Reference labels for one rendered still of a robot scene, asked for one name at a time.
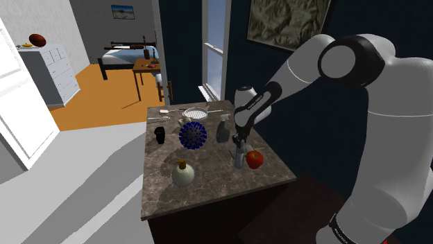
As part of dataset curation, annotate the blue spiky ball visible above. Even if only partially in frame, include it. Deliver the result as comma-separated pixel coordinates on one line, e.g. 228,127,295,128
178,121,208,150

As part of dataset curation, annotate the white door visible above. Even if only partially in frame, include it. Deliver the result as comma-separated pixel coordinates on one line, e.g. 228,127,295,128
0,18,61,171

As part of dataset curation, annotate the white soap dispenser gold pump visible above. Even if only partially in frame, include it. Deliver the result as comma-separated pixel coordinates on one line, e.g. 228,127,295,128
171,158,196,188

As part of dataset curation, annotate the white framed window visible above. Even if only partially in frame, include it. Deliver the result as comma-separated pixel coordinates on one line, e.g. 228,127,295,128
198,0,232,102

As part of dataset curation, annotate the dark framed bed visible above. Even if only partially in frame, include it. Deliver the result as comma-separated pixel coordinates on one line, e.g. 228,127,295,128
97,35,160,81

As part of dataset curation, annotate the red apple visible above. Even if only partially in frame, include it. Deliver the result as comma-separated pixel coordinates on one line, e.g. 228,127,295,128
245,150,264,170

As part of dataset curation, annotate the brown wooden table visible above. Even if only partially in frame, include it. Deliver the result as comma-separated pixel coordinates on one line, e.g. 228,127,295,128
131,57,162,102

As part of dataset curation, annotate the white round sieve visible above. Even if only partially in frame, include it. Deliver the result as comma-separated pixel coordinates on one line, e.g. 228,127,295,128
182,106,225,121

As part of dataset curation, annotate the small landscape wall picture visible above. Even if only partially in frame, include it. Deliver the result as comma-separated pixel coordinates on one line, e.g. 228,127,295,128
110,4,136,20

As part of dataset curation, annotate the brown wooden chair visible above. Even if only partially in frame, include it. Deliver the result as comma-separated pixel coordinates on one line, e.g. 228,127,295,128
155,73,173,103

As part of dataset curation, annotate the grey spray bottle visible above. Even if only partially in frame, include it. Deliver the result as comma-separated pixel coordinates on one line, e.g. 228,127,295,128
216,114,232,144

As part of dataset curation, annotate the white chest of drawers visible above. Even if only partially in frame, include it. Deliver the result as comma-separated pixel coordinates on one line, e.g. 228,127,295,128
15,33,81,108

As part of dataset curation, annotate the black cup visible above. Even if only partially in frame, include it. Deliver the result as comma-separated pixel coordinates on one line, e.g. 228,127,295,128
154,126,166,145

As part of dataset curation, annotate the large grey wall picture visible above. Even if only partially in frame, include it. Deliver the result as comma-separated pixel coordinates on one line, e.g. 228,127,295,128
246,0,333,52

